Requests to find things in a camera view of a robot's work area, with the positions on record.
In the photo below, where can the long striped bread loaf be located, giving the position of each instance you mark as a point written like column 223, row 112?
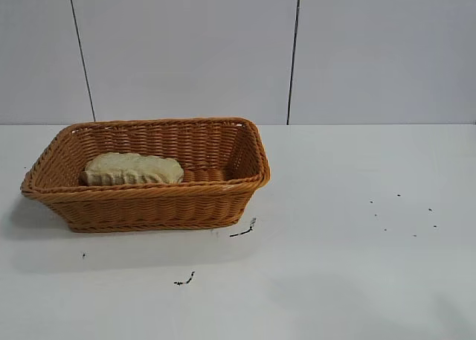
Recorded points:
column 134, row 169

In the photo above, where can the brown woven wicker basket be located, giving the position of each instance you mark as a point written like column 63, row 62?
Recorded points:
column 148, row 206

